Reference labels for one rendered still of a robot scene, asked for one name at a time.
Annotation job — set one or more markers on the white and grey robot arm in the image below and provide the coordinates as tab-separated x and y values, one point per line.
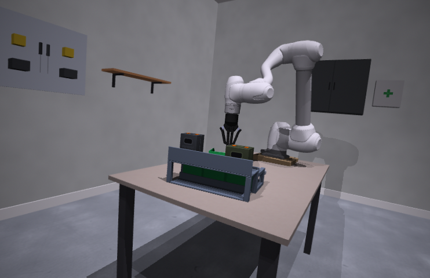
303	137

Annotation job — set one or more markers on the dark grey metal shelf rack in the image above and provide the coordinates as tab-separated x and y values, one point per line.
225	164

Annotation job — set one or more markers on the olive green case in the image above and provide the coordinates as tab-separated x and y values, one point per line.
238	151

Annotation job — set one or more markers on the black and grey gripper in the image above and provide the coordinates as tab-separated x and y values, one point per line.
230	127

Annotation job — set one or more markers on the black tool case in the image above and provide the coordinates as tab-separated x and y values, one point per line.
192	141

